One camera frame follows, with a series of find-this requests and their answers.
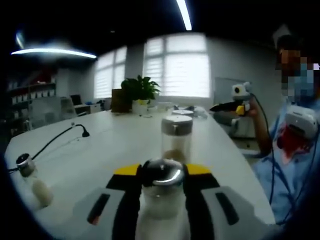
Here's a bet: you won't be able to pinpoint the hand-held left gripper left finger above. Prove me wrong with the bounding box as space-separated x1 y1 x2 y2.
72 163 143 240

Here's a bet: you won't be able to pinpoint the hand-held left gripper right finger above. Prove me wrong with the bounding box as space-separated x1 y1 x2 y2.
182 163 272 240

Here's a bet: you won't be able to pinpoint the small seasoning bottle white contents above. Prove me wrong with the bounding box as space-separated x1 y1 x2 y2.
136 158 191 240

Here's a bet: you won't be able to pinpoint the tall seasoning bottle brown contents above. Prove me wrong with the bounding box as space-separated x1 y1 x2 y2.
161 114 194 163

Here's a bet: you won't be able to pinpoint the small seasoning bottle beige contents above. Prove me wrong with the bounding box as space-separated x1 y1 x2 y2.
16 152 55 210

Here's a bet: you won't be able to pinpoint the person's right hand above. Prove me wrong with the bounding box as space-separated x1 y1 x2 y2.
246 99 263 119

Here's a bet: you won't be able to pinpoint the clear plastic bag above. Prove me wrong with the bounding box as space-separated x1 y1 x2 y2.
191 105 209 119

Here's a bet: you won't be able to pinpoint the white chest-worn headset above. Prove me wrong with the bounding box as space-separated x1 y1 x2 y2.
284 109 319 139

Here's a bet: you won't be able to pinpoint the window with white blinds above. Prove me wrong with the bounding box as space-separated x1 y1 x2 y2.
94 46 127 100
143 33 211 99

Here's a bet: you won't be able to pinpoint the person in blue shirt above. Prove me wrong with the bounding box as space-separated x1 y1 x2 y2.
252 99 320 226

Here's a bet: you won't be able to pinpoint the green potted plant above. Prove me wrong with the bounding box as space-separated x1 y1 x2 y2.
121 74 161 115

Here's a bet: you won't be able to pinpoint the white ceiling light strip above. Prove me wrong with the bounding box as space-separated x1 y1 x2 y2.
10 47 97 60
175 0 193 32

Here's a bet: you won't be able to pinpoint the brown cardboard box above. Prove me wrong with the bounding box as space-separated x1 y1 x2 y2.
111 88 133 113

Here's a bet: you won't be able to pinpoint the white office chair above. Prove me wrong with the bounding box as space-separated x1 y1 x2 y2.
61 97 87 118

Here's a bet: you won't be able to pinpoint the grey mesh office chair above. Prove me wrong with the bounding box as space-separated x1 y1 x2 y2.
28 97 63 126

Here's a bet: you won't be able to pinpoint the row of white storage bins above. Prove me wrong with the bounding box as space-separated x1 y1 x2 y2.
11 90 56 104

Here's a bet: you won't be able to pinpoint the white storage shelf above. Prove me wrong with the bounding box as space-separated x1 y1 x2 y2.
6 74 57 131

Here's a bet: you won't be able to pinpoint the thin gripper cable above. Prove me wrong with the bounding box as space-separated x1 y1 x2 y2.
251 93 276 202

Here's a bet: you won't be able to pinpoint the black gooseneck cable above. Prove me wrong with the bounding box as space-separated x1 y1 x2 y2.
7 123 90 173

